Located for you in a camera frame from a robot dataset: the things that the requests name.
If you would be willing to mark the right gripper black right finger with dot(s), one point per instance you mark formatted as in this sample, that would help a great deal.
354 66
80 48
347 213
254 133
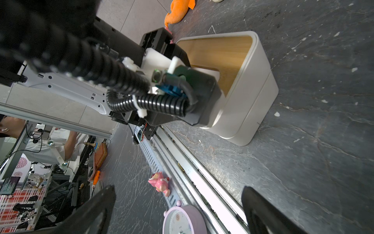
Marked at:
264 218

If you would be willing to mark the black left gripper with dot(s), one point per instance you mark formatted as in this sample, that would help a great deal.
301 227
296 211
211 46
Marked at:
161 41

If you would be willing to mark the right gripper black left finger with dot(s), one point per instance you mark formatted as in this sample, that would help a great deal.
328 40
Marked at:
93 217

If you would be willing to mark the white tissue box wooden lid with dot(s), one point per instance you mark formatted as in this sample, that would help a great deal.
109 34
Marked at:
243 68

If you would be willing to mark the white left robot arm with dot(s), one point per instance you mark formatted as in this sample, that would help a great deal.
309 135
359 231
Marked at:
27 36

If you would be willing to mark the white tissue box bamboo lid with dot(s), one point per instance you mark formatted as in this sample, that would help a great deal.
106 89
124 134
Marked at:
257 117

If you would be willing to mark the pink alarm clock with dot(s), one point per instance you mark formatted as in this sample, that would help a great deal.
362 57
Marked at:
169 30

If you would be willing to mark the orange shark plush toy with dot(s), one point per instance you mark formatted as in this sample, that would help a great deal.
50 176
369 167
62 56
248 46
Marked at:
178 9

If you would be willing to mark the pink bear figurine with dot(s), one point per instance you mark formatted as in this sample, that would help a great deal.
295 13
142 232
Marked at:
160 183

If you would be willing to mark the lilac alarm clock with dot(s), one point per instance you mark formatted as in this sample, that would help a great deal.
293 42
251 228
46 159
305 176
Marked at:
183 219

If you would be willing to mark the person in white shirt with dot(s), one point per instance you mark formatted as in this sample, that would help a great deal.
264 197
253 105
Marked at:
58 148

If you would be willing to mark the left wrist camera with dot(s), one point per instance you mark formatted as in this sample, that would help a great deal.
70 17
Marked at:
179 92

